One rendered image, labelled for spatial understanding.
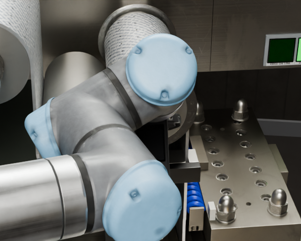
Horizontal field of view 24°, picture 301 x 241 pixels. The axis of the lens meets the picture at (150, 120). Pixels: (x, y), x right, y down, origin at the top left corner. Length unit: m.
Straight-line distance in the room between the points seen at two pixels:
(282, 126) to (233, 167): 2.04
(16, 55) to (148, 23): 0.29
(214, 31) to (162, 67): 0.70
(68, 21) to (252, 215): 0.51
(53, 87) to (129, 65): 0.51
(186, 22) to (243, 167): 0.31
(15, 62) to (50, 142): 0.35
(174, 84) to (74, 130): 0.11
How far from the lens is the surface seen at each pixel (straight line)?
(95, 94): 0.73
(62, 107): 0.73
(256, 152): 1.40
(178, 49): 0.73
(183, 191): 1.21
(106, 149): 0.65
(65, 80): 1.22
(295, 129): 3.39
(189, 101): 1.09
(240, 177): 1.32
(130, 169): 0.62
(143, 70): 0.72
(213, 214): 1.21
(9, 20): 1.05
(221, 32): 1.41
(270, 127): 3.38
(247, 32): 1.42
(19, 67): 1.06
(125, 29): 1.22
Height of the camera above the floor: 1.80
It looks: 31 degrees down
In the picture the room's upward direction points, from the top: straight up
